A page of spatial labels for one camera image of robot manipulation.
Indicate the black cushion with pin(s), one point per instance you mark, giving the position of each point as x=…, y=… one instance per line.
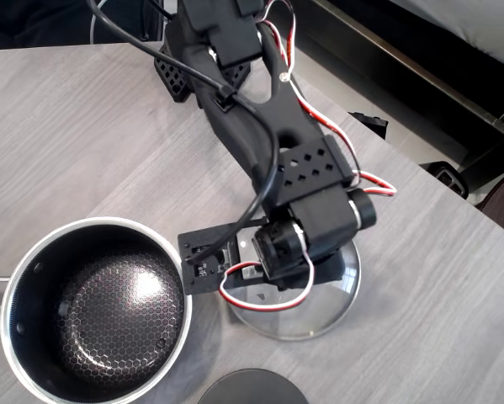
x=33, y=21

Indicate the gray duct tape roll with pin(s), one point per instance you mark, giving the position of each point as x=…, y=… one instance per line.
x=251, y=387

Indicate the steel saucepan with honeycomb interior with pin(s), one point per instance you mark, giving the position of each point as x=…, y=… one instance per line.
x=108, y=303

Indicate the dark bed frame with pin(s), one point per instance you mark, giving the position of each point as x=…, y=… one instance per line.
x=424, y=80

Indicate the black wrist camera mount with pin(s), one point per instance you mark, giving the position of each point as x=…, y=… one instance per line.
x=201, y=252

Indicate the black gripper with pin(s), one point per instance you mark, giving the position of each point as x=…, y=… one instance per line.
x=322, y=273

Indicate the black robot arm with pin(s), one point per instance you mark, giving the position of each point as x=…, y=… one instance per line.
x=243, y=126

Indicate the black table clamp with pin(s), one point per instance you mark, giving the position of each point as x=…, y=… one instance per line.
x=369, y=124
x=447, y=177

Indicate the white mattress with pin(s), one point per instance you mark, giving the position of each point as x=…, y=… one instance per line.
x=479, y=29

